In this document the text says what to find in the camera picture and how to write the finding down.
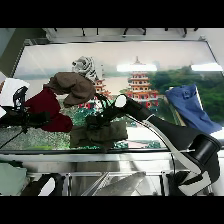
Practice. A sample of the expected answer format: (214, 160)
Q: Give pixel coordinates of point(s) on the pale green garment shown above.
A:
(11, 178)

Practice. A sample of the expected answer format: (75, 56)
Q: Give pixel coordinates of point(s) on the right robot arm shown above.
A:
(186, 138)

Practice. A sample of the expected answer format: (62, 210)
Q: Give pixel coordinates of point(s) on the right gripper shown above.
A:
(100, 119)

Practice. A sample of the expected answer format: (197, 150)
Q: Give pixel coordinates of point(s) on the red garment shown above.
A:
(45, 101)

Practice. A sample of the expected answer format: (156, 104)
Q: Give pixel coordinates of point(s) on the olive green garment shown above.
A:
(110, 135)

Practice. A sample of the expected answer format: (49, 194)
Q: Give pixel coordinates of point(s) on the blue garment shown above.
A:
(191, 106)

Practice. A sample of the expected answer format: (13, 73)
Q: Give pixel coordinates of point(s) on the brown garment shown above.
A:
(76, 87)

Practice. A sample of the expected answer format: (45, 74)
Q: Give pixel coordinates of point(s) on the silver frame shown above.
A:
(100, 165)

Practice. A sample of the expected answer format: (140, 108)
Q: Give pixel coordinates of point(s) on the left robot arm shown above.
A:
(15, 120)

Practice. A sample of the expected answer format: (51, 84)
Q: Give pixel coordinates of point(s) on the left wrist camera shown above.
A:
(20, 96)

